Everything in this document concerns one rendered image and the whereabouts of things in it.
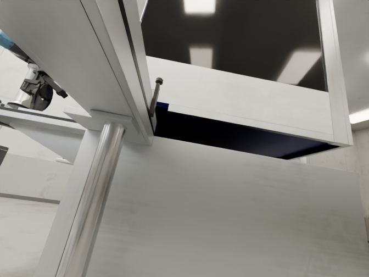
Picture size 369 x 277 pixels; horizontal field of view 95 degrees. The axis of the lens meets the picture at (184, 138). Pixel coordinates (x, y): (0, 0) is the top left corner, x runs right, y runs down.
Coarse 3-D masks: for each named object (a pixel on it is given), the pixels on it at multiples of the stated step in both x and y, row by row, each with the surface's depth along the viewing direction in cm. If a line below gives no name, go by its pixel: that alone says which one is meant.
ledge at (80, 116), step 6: (66, 108) 46; (72, 108) 46; (78, 108) 46; (66, 114) 47; (72, 114) 46; (78, 114) 46; (84, 114) 46; (78, 120) 50; (84, 120) 49; (90, 120) 49; (84, 126) 56; (90, 126) 55; (96, 126) 53
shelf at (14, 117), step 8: (0, 112) 59; (8, 112) 59; (16, 112) 59; (0, 120) 67; (8, 120) 65; (16, 120) 62; (24, 120) 61; (32, 120) 59; (40, 120) 59; (48, 120) 59; (56, 120) 60; (48, 128) 66; (56, 128) 64; (64, 128) 62; (72, 128) 60; (80, 128) 60
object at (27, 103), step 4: (40, 96) 71; (24, 100) 70; (28, 100) 70; (36, 100) 70; (40, 100) 72; (24, 104) 69; (28, 104) 70; (32, 104) 69; (36, 104) 70; (32, 108) 69; (36, 108) 70
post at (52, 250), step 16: (144, 0) 78; (96, 144) 57; (80, 160) 55; (80, 176) 54; (64, 192) 52; (80, 192) 52; (64, 208) 51; (64, 224) 50; (48, 240) 48; (64, 240) 48; (48, 256) 47; (48, 272) 46
